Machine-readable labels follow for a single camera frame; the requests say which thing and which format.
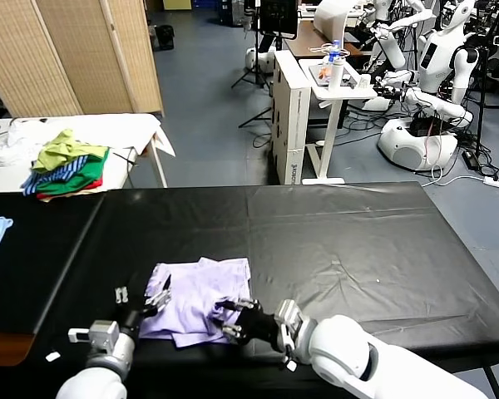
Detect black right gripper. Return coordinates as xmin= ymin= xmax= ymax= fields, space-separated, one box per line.
xmin=213 ymin=297 xmax=282 ymax=347

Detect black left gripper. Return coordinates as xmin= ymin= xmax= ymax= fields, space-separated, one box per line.
xmin=114 ymin=273 xmax=173 ymax=338

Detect lavender t-shirt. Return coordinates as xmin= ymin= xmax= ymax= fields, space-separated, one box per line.
xmin=139 ymin=256 xmax=253 ymax=349

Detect small white robot base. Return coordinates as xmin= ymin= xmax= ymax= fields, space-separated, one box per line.
xmin=244 ymin=45 xmax=278 ymax=76

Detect small black table cover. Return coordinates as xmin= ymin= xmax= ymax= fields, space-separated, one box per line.
xmin=0 ymin=191 xmax=106 ymax=338

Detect red garment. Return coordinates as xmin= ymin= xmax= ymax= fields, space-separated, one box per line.
xmin=36 ymin=174 xmax=104 ymax=200

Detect beige garment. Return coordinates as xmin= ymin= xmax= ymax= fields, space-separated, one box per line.
xmin=37 ymin=185 xmax=109 ymax=204

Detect dark green garment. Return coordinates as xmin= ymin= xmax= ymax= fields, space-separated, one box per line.
xmin=35 ymin=147 xmax=111 ymax=195

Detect blue striped garment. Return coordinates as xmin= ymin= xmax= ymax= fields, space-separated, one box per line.
xmin=21 ymin=155 xmax=88 ymax=197

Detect lime green garment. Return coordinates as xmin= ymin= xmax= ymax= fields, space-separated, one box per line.
xmin=32 ymin=128 xmax=109 ymax=175

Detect white sheet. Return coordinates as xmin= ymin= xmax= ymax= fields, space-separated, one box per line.
xmin=41 ymin=114 xmax=176 ymax=158

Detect large black table cover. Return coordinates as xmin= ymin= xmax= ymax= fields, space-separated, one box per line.
xmin=32 ymin=181 xmax=499 ymax=377

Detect white folding table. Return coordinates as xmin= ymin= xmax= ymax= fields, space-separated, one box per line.
xmin=0 ymin=114 xmax=170 ymax=195

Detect crumpled white garment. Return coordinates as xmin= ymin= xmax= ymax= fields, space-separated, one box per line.
xmin=0 ymin=118 xmax=47 ymax=167

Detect tall white cardboard box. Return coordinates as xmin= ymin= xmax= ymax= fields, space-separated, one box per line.
xmin=271 ymin=50 xmax=313 ymax=186

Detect white side table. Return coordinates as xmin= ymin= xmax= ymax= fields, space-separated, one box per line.
xmin=298 ymin=57 xmax=378 ymax=185

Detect bamboo folding screen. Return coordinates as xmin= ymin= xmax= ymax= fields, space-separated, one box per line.
xmin=0 ymin=0 xmax=166 ymax=120

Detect black bin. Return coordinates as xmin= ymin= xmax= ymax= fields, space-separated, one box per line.
xmin=156 ymin=24 xmax=175 ymax=52

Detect white thermos bottle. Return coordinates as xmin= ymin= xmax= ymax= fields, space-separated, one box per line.
xmin=327 ymin=57 xmax=345 ymax=93

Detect black tripod stand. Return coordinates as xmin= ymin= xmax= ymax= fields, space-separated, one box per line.
xmin=231 ymin=0 xmax=272 ymax=91

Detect brown wooden desk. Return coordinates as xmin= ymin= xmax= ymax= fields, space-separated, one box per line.
xmin=283 ymin=20 xmax=373 ymax=59

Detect black monitor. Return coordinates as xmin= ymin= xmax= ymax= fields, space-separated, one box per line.
xmin=259 ymin=0 xmax=299 ymax=42

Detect white curved shell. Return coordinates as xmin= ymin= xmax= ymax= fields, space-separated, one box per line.
xmin=314 ymin=0 xmax=353 ymax=41

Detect white wheeled humanoid robot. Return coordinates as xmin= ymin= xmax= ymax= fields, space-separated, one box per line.
xmin=359 ymin=0 xmax=483 ymax=172

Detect black pole stand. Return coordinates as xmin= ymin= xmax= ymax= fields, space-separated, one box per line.
xmin=465 ymin=45 xmax=499 ymax=167

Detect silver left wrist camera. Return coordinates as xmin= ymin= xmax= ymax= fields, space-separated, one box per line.
xmin=68 ymin=319 xmax=121 ymax=354

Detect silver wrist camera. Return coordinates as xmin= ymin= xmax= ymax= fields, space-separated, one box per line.
xmin=273 ymin=299 xmax=312 ymax=354
xmin=68 ymin=319 xmax=121 ymax=354

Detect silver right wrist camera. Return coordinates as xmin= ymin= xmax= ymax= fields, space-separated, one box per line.
xmin=273 ymin=299 xmax=312 ymax=354

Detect white floor cable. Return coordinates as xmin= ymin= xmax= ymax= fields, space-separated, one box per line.
xmin=422 ymin=165 xmax=487 ymax=188

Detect white wire loops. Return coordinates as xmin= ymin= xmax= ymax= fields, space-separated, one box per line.
xmin=309 ymin=43 xmax=350 ymax=57

